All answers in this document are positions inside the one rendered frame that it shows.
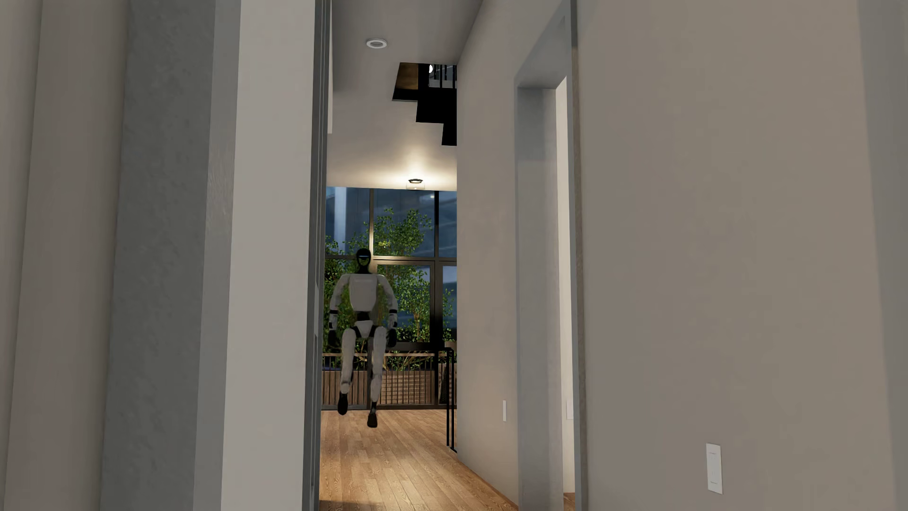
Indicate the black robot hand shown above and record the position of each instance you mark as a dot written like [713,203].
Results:
[333,340]
[391,338]

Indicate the grey sliding door edge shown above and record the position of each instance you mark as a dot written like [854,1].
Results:
[318,248]

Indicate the wood topped balcony railing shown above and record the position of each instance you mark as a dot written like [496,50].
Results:
[411,380]

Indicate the black metal stair handrail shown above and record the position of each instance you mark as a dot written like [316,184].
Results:
[450,397]

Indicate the round glowing ceiling lamp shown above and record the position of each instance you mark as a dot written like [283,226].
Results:
[416,182]

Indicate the black floating staircase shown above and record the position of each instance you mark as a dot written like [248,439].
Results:
[434,103]

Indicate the round recessed ceiling light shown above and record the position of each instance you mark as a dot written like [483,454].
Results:
[376,43]

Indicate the black framed glass window wall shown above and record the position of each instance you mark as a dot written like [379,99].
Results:
[436,234]

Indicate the grey doorway frame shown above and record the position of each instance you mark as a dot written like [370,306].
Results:
[539,284]

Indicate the white wall light switch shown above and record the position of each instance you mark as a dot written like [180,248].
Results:
[713,468]

